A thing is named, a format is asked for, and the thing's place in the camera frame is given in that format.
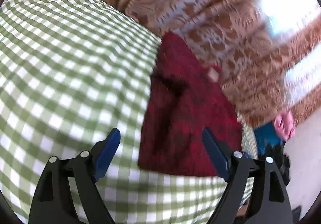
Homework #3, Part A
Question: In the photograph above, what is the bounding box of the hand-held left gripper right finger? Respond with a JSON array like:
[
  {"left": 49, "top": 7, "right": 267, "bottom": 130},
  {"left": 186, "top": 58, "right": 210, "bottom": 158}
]
[{"left": 202, "top": 127, "right": 293, "bottom": 224}]

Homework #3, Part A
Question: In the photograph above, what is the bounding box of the pink cloth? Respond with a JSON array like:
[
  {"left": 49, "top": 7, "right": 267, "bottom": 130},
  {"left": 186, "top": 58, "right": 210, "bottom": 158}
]
[{"left": 273, "top": 111, "right": 297, "bottom": 141}]

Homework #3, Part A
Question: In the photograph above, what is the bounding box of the brown floral curtain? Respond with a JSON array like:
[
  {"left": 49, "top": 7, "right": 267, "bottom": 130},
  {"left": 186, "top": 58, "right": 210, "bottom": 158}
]
[{"left": 38, "top": 0, "right": 321, "bottom": 129}]

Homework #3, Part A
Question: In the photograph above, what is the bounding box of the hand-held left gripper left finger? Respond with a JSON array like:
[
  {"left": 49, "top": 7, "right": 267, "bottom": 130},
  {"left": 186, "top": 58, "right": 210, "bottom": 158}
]
[{"left": 28, "top": 127, "right": 121, "bottom": 224}]

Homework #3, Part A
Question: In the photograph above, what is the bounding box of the green checked bed sheet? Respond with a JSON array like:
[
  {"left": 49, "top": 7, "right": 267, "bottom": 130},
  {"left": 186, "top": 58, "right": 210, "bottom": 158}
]
[{"left": 0, "top": 0, "right": 259, "bottom": 224}]

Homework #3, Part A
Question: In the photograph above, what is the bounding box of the dark red knit garment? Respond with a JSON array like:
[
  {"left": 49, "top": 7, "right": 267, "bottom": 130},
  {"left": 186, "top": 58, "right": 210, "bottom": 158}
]
[{"left": 137, "top": 32, "right": 244, "bottom": 178}]

